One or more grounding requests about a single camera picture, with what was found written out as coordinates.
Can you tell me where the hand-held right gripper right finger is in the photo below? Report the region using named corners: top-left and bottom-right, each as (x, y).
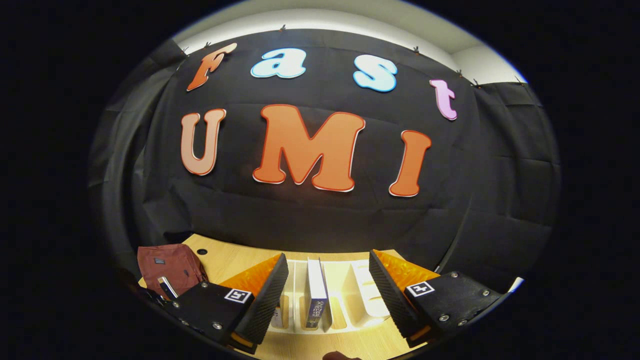
top-left (369, 249), bottom-right (503, 349)

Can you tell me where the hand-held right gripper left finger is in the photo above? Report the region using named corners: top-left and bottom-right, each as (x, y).
top-left (162, 252), bottom-right (291, 356)

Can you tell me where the maroon schoolbag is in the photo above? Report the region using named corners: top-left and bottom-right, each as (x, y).
top-left (137, 243), bottom-right (210, 301)

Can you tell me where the cream white bookshelf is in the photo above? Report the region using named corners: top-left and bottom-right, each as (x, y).
top-left (267, 257), bottom-right (401, 335)

